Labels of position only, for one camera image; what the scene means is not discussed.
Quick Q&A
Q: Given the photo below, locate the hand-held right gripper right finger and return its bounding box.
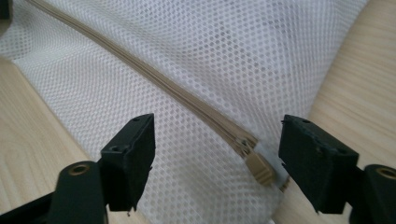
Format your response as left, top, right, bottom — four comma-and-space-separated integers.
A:
277, 114, 360, 216

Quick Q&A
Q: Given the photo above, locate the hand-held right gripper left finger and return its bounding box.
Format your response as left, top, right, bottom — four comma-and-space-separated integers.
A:
101, 113, 156, 213

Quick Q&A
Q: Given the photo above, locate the white mesh laundry bag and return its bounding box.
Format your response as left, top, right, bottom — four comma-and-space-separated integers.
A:
0, 0, 370, 224

